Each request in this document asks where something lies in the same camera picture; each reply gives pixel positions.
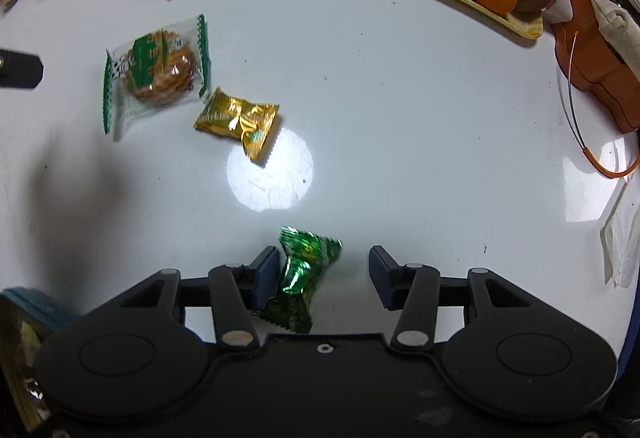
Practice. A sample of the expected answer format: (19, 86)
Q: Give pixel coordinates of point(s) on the orange box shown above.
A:
(595, 62)

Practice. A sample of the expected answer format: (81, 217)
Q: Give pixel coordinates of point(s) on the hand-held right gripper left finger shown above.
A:
(265, 275)

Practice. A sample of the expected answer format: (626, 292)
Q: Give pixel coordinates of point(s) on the green foil candy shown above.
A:
(297, 278)

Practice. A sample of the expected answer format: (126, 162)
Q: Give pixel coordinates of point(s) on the cream cloth roll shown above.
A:
(617, 25)

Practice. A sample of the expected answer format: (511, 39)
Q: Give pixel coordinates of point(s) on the gold foil candy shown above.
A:
(235, 120)

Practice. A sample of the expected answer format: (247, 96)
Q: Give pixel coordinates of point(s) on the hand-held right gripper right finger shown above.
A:
(380, 278)

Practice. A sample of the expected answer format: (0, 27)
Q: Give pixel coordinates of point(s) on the white face mask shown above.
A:
(620, 238)

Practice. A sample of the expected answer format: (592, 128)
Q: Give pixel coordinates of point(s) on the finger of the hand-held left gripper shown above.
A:
(20, 70)

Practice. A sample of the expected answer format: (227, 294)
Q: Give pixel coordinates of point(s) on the clear green cookie packet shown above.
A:
(155, 67)

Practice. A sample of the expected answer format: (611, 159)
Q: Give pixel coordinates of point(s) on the gold metal tin tray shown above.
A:
(22, 358)

